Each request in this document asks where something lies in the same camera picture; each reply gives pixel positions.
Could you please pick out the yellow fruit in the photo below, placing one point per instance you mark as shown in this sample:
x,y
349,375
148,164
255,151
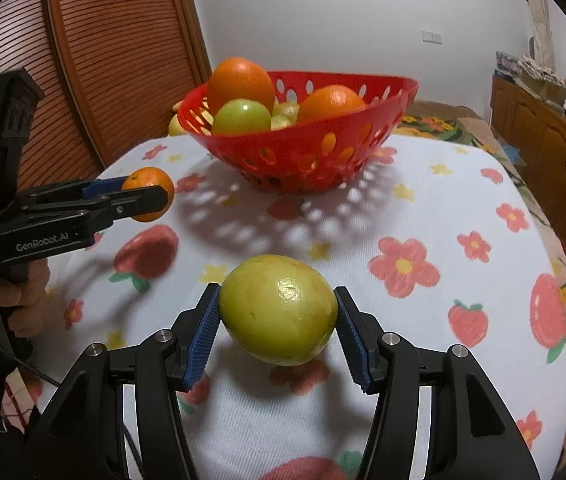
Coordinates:
x,y
177,125

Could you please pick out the stack of folded cloths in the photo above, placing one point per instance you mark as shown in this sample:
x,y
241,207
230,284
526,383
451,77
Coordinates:
x,y
507,65

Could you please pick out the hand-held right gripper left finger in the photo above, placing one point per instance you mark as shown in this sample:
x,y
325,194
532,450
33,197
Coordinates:
x,y
203,340

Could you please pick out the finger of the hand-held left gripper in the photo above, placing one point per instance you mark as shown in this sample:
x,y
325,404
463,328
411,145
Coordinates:
x,y
138,202
103,187

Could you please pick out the small mandarin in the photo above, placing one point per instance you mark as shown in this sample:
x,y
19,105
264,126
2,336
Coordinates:
x,y
153,177

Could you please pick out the wooden sideboard cabinet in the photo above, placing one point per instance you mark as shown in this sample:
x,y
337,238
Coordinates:
x,y
553,160

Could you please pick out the cardboard box with clutter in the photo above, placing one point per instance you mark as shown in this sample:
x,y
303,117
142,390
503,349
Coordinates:
x,y
543,80

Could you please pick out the large orange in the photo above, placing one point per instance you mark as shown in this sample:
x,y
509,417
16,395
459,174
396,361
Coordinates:
x,y
240,82

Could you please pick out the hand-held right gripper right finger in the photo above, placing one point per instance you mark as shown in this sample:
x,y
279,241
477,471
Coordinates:
x,y
358,345

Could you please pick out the pale green jujube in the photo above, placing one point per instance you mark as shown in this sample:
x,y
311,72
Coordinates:
x,y
283,117

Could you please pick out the yellowish green jujube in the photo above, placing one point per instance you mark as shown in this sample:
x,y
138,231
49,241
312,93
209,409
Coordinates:
x,y
278,310

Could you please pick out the wooden louvred wardrobe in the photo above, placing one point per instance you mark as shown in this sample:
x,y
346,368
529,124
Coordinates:
x,y
113,35

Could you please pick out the beige floral blanket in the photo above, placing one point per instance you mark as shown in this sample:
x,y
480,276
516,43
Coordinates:
x,y
433,122

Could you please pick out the blue paper item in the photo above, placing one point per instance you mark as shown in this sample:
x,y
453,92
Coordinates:
x,y
511,155

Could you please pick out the bright green jujube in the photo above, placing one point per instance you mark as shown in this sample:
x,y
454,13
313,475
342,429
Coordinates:
x,y
240,117

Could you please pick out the white wall socket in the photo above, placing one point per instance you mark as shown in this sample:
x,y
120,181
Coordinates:
x,y
431,36

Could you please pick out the red perforated plastic basket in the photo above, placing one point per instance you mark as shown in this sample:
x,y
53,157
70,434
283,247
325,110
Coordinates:
x,y
288,137

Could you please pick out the medium orange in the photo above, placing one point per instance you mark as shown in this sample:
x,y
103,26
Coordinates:
x,y
330,102

